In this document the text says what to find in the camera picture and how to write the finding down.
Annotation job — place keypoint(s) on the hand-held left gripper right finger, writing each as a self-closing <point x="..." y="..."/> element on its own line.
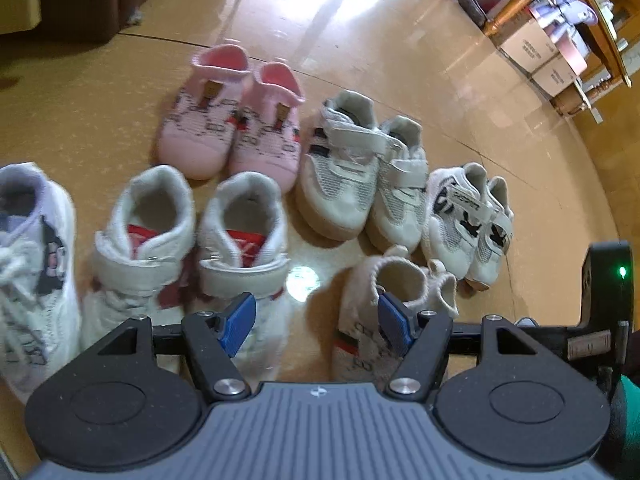
<point x="395" y="325"/>

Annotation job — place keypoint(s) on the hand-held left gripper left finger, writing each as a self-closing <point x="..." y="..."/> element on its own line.
<point x="237" y="325"/>

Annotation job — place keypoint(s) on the cream knit shoe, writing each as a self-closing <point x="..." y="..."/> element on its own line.
<point x="442" y="285"/>
<point x="370" y="280"/>

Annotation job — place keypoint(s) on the white black patterned shoe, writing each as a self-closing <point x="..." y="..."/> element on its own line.
<point x="450" y="230"/>
<point x="492" y="240"/>

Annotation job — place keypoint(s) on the beige mesh velcro shoe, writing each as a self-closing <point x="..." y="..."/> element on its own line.
<point x="330" y="180"/>
<point x="400" y="195"/>

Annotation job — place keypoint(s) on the pink knit shoe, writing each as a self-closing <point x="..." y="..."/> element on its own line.
<point x="200" y="130"/>
<point x="270" y="145"/>

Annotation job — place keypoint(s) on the lavender white lace sneaker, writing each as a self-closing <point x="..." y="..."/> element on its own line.
<point x="30" y="240"/>

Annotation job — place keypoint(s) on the person's right forearm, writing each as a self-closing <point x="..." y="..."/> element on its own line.
<point x="627" y="405"/>

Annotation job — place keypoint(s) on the cardboard box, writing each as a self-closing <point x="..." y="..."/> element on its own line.
<point x="557" y="77"/>
<point x="530" y="45"/>

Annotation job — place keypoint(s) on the wooden table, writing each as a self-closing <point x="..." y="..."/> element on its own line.
<point x="600" y="25"/>

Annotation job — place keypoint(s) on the pink white packages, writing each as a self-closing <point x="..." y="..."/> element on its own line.
<point x="565" y="5"/>

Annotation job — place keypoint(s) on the brown leather sofa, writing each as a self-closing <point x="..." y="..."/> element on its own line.
<point x="100" y="0"/>

